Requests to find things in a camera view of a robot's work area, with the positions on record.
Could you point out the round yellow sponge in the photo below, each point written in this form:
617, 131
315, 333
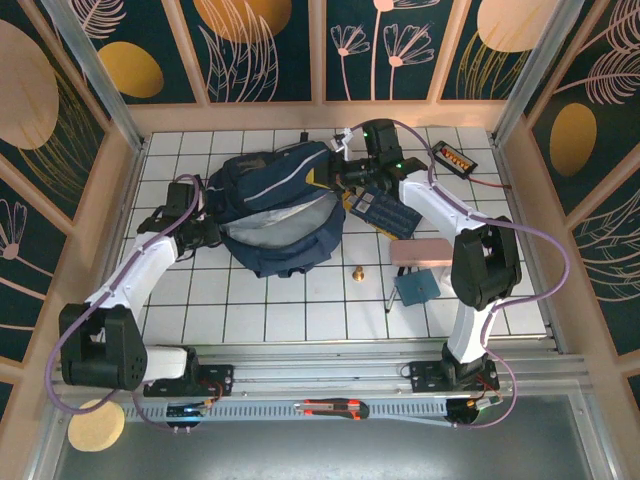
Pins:
96, 425

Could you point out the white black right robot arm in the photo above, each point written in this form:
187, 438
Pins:
435, 205

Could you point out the black device with orange cells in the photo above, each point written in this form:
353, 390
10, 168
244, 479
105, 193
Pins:
452, 157

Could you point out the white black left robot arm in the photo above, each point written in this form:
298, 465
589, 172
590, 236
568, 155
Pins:
130, 270

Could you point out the left controller circuit board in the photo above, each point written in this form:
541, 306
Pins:
187, 411

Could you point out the right aluminium frame post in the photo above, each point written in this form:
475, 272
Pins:
535, 70

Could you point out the controller circuit board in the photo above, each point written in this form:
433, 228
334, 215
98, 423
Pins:
187, 411
475, 407

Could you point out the aluminium frame post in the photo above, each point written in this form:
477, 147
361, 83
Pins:
95, 75
535, 70

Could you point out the silver pen with black cap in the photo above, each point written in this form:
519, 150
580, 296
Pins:
390, 301

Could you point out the small blue notebook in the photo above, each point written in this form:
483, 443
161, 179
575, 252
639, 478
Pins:
417, 288

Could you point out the orange black utility knife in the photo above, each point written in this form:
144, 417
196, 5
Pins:
335, 409

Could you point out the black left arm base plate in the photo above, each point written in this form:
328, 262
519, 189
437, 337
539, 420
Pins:
220, 375

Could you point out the right controller circuit board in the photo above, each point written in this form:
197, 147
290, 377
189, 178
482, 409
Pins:
475, 407

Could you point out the navy blue backpack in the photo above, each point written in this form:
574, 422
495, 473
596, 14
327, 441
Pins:
270, 185

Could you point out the left aluminium frame post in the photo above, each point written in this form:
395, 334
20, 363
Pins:
95, 75

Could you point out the pink pencil case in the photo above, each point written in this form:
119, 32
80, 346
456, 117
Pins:
422, 252

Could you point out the grey metal sheet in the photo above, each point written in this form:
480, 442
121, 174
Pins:
325, 450

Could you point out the aluminium extrusion rail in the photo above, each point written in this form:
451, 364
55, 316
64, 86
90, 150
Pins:
320, 372

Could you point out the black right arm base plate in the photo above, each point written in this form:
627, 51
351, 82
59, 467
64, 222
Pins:
425, 375

